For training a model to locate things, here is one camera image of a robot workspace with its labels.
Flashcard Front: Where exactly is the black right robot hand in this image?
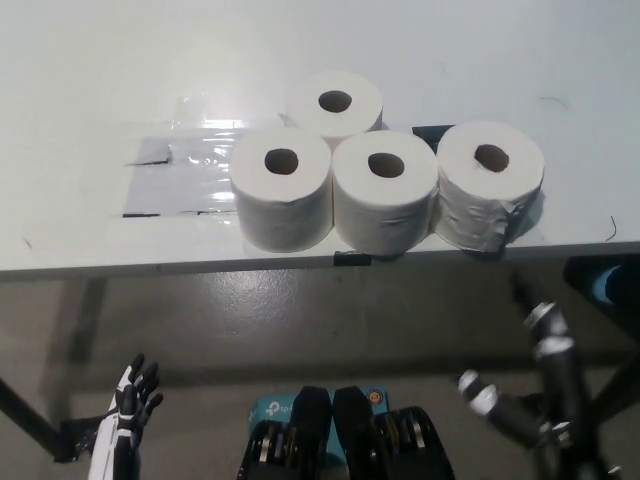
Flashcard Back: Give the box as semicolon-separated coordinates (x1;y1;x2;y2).
458;272;621;480

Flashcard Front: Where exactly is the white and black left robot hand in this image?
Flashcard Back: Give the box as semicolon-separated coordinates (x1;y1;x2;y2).
87;353;165;480

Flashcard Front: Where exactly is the white toilet paper roll with tape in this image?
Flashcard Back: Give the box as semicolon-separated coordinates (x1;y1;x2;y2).
433;121;546;251

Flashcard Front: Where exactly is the black object with blue part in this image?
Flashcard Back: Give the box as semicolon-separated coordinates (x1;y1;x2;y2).
562;255;640;306

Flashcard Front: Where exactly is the black diagonal table leg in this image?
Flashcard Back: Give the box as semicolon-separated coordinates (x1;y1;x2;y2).
0;374;66;451

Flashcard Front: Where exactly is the teal tp-link box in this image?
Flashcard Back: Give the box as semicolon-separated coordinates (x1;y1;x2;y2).
248;384;394;456

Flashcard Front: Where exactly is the clear tape sheet over grey patch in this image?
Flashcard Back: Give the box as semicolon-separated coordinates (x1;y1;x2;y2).
117;94;241;220

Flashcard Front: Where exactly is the black square tape patch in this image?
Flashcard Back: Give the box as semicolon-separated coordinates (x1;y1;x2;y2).
412;124;546;257

